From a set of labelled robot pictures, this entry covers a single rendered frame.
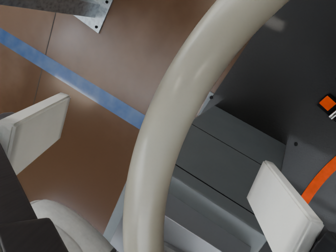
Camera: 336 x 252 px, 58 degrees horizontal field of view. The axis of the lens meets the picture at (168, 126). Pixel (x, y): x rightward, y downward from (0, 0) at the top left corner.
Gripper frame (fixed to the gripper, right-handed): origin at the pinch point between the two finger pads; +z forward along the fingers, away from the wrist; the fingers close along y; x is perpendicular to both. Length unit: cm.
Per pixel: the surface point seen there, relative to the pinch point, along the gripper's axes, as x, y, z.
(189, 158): -24, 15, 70
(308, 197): -40, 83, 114
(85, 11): 6, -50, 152
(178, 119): 2.4, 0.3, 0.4
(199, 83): 4.8, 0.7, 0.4
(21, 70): -43, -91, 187
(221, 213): -29, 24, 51
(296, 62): 16, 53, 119
